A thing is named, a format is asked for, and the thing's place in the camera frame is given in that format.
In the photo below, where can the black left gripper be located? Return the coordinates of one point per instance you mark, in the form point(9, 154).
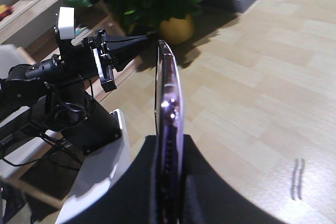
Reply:
point(113, 52)

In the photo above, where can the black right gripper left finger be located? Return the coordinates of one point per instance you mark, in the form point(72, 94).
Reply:
point(133, 198)

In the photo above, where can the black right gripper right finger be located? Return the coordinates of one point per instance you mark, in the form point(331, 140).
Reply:
point(207, 198)

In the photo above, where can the black smartphone with sticker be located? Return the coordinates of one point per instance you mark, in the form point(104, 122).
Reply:
point(169, 118)

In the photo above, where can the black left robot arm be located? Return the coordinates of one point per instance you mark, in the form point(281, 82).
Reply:
point(58, 108)

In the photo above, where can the yellow plant pot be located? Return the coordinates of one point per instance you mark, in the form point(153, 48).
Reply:
point(176, 31)

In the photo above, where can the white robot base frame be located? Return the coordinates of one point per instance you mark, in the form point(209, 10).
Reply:
point(99, 172)

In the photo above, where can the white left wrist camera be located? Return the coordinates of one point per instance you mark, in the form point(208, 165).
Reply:
point(66, 23)

